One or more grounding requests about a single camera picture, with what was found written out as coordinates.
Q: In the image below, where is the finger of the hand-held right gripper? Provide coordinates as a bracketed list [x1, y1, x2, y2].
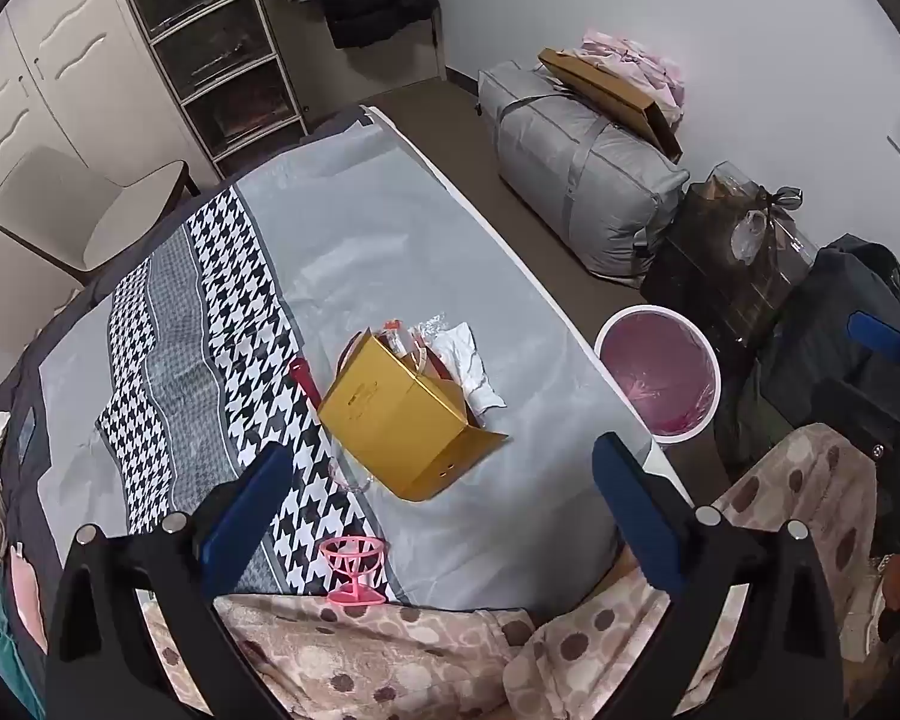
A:
[846, 310, 900, 376]
[810, 377, 900, 462]

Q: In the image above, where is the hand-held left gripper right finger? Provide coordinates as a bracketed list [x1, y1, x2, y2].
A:
[591, 431, 848, 720]

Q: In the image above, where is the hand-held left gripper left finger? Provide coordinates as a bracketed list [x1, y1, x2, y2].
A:
[45, 441, 301, 720]

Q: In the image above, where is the yellow cardboard box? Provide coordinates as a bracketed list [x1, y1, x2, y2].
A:
[317, 330, 511, 502]

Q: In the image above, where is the white round bin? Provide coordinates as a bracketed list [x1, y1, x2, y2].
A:
[594, 304, 722, 451]

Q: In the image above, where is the white tissue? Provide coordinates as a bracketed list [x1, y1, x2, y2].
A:
[431, 321, 507, 428]

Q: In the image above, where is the dark red packaging piece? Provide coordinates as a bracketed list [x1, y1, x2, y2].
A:
[420, 341, 458, 383]

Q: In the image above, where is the dark clothes pile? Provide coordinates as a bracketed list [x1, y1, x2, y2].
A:
[716, 235, 900, 481]

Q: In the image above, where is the pink bin liner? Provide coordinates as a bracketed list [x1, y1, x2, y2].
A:
[602, 311, 721, 440]

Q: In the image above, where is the dark plastic-wrapped bag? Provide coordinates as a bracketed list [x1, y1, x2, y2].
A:
[640, 161, 818, 361]

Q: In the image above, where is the beige polka dot fleece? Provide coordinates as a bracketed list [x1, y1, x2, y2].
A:
[142, 424, 882, 720]

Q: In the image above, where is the pink cloth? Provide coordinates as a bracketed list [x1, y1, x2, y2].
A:
[7, 551, 50, 650]

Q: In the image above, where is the clear plastic wrapper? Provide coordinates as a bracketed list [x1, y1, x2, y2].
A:
[379, 311, 451, 361]

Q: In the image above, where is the grey houndstooth quilt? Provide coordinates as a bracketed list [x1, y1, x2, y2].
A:
[0, 105, 691, 608]

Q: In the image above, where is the grey storage bag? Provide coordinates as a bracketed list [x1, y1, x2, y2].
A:
[478, 60, 691, 278]

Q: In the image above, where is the pink clothes pile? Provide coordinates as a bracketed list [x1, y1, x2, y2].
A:
[577, 28, 687, 128]

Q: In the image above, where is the beige chair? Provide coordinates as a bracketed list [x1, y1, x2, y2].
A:
[0, 144, 203, 286]

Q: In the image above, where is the flat brown cardboard box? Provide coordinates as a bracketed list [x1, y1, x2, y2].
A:
[538, 47, 683, 164]

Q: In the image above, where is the white plastic drawer unit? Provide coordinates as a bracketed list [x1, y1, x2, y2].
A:
[109, 0, 308, 181]

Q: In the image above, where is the white wardrobe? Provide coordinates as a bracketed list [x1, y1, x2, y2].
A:
[0, 0, 218, 406]

